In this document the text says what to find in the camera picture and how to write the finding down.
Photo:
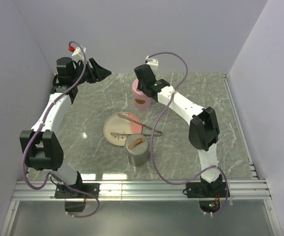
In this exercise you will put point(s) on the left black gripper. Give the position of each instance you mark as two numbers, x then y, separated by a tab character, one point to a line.
98	73

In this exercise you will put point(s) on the pink round lid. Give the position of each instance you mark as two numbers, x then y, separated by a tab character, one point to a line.
135	89

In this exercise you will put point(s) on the pink cylindrical container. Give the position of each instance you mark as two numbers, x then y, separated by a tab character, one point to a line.
142	103

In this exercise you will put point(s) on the grey round lid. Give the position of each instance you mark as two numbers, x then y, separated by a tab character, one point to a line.
136	145

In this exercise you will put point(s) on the grey cylindrical container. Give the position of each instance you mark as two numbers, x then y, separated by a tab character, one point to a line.
138	161

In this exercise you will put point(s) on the metal tongs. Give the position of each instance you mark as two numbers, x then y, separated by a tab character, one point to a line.
127	123

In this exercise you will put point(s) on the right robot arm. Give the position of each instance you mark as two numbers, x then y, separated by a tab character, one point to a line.
203	124

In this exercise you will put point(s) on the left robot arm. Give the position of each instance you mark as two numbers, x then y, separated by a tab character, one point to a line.
40	146

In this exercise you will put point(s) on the pink and cream plate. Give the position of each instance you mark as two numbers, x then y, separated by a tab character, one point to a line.
112	137

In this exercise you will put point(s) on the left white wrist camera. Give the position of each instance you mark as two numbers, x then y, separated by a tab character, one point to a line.
77	53

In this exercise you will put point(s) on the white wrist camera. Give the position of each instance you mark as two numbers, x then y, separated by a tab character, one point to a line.
77	53
153	63

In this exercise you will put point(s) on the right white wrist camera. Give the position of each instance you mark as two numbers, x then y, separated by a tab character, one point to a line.
153	63

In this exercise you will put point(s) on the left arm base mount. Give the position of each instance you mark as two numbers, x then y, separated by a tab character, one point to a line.
75	200

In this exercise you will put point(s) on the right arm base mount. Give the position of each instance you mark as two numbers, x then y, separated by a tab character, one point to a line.
212	197

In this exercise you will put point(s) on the aluminium rail frame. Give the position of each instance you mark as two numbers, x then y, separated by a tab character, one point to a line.
147	200

